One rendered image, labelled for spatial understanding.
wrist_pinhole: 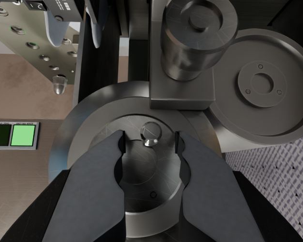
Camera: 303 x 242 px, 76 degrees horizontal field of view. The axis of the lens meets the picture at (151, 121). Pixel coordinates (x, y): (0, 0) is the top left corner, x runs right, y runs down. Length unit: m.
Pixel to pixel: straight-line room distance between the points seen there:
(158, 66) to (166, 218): 0.12
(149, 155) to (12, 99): 2.57
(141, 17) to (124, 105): 0.39
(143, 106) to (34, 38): 0.31
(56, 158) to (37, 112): 2.32
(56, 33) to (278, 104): 0.22
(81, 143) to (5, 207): 0.45
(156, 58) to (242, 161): 0.27
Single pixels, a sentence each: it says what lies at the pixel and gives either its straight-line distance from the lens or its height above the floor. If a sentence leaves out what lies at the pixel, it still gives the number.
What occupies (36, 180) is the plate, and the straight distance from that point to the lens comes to 0.57.
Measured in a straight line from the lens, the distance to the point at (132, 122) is 0.15.
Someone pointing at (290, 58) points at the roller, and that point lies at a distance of 0.25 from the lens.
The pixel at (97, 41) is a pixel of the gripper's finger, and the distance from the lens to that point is 0.20.
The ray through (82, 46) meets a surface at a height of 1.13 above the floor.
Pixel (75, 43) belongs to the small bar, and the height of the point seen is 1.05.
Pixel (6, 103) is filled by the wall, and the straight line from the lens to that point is 2.71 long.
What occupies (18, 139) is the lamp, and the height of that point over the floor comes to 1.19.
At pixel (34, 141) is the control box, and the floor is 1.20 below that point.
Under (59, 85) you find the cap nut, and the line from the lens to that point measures 0.57.
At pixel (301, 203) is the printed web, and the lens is 0.28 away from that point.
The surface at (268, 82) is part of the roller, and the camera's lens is 0.23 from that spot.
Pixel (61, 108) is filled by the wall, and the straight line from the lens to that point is 2.39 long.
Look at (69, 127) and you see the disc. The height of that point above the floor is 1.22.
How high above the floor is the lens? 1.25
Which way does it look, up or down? 12 degrees down
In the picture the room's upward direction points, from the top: 180 degrees counter-clockwise
